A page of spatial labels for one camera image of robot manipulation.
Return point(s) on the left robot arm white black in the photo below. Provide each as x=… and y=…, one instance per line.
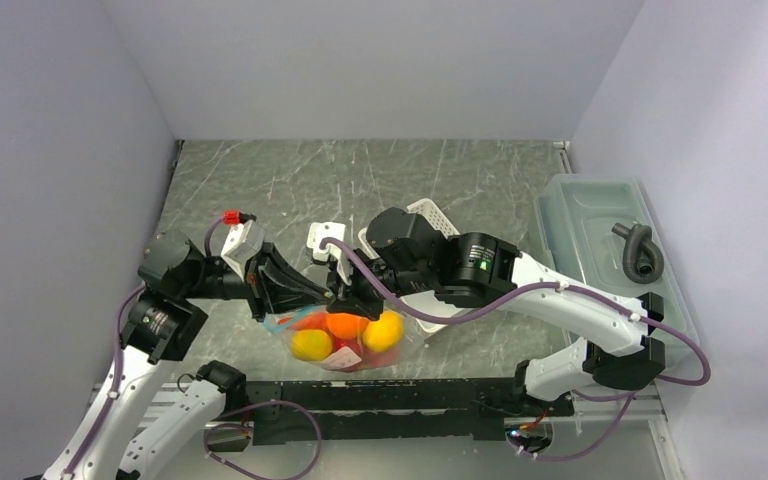
x=154, y=330

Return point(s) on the clear zip top bag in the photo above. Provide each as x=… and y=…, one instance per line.
x=413, y=342

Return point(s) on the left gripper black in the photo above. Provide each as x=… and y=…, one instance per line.
x=271, y=283

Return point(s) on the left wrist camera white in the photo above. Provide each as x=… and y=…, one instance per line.
x=243, y=242

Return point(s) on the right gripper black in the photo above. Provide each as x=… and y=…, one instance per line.
x=350, y=298

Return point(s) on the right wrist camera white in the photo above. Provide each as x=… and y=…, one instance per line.
x=324, y=252

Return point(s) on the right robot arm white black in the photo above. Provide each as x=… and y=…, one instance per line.
x=614, y=345

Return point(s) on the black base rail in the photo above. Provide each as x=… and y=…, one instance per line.
x=478, y=408

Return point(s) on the clear plastic storage bin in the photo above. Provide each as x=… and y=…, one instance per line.
x=570, y=230

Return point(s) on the orange fruit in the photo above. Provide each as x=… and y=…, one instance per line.
x=346, y=326

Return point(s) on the yellow mango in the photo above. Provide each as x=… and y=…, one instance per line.
x=384, y=333

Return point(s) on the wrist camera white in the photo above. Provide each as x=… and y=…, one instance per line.
x=324, y=252
x=243, y=242

